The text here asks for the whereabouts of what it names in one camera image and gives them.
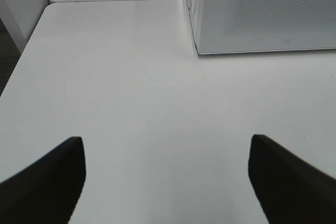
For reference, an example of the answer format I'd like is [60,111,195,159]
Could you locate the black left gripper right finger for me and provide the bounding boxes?
[248,134,335,223]

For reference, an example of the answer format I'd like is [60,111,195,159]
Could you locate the white table leg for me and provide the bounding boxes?
[1,0,27,53]

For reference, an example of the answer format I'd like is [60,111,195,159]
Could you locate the white microwave oven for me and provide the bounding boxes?
[183,0,208,51]

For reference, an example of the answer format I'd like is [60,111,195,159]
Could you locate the white microwave door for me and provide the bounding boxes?
[197,0,335,55]

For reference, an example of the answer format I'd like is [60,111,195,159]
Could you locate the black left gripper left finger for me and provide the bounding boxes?
[1,136,86,223]

